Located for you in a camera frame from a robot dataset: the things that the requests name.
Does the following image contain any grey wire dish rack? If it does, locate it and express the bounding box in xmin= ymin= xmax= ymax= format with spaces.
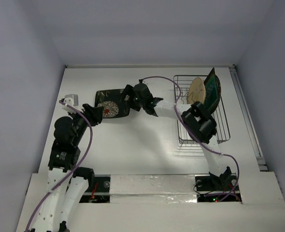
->
xmin=173 ymin=73 xmax=230 ymax=146

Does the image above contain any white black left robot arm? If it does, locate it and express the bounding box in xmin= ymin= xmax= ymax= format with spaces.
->
xmin=25 ymin=98 xmax=103 ymax=232

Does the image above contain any teal brown square plate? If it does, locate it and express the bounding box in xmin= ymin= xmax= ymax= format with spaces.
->
xmin=203 ymin=68 xmax=221 ymax=114

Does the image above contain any dark teal round plate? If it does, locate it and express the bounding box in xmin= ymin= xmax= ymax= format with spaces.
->
xmin=208 ymin=75 xmax=221 ymax=114

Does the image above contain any white front table ledge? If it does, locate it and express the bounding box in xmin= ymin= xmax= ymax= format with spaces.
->
xmin=69 ymin=172 xmax=285 ymax=232

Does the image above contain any beige bird round plate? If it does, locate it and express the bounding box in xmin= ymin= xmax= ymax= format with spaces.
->
xmin=187 ymin=77 xmax=206 ymax=104

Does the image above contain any black floral square plate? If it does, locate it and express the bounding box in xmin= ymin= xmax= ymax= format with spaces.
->
xmin=95 ymin=89 xmax=130 ymax=118

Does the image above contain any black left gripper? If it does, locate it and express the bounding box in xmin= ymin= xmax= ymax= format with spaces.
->
xmin=68 ymin=103 xmax=103 ymax=144

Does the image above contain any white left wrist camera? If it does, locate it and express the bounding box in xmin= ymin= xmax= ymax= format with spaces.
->
xmin=62 ymin=94 xmax=79 ymax=113

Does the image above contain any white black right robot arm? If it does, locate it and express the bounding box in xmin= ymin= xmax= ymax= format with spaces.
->
xmin=121 ymin=83 xmax=231 ymax=190

